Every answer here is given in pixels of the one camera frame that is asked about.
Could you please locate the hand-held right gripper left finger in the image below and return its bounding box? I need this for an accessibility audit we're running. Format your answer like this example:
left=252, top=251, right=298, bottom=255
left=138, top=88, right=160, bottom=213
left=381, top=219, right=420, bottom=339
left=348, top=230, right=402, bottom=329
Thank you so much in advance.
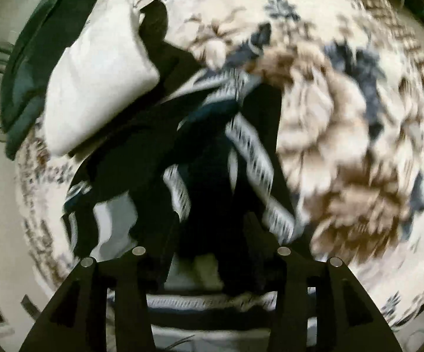
left=19, top=213, right=181, bottom=352

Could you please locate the dark green cloth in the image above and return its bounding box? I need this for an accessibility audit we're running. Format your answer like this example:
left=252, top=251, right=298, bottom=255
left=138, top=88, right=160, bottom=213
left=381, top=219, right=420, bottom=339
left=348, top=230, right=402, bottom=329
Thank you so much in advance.
left=0, top=0, right=104, bottom=160

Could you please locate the floral bedsheet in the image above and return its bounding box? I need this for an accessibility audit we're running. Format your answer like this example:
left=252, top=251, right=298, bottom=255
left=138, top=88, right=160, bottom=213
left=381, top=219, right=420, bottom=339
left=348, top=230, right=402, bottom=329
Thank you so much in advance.
left=14, top=0, right=424, bottom=338

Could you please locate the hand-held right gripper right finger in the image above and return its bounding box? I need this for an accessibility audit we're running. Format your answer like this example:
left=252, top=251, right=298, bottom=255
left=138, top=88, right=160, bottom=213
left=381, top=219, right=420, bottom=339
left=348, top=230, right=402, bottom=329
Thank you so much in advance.
left=243, top=213, right=403, bottom=352

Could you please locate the white folded cloth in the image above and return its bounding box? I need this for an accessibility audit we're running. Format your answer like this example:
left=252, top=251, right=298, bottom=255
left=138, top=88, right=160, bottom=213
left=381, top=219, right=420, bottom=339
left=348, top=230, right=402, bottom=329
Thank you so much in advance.
left=43, top=0, right=161, bottom=156

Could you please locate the black white grey striped garment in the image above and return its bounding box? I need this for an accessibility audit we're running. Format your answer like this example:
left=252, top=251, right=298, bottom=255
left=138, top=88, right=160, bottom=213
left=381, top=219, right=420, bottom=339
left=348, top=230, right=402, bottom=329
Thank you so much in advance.
left=62, top=68, right=310, bottom=352

